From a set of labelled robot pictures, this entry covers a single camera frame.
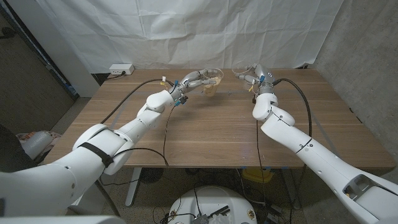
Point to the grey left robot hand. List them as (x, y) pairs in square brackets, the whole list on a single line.
[(189, 84)]

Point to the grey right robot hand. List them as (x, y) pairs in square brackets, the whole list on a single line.
[(264, 81)]

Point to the brown sugar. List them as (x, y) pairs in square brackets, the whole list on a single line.
[(211, 90)]

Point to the clear plastic cup green logo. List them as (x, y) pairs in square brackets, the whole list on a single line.
[(219, 73)]

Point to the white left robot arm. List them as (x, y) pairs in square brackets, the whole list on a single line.
[(102, 146)]

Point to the white wrinkled backdrop sheet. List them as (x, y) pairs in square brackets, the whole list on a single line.
[(186, 31)]

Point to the white power strip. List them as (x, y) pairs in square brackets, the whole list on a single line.
[(121, 68)]

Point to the grey tape outline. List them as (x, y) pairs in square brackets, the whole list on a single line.
[(323, 133)]

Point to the yellow plastic container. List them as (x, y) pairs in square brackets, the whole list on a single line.
[(256, 175)]

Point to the black round floor object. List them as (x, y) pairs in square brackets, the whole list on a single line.
[(150, 175)]

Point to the grey table leg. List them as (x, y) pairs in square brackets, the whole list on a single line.
[(290, 193)]

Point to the white robot torso base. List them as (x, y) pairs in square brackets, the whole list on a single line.
[(211, 199)]

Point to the white table leg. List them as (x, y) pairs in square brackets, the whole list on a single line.
[(133, 186)]

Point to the grey bubble wrap roll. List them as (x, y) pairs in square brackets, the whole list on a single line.
[(35, 144)]

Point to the person in dark clothes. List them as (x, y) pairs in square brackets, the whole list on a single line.
[(12, 155)]

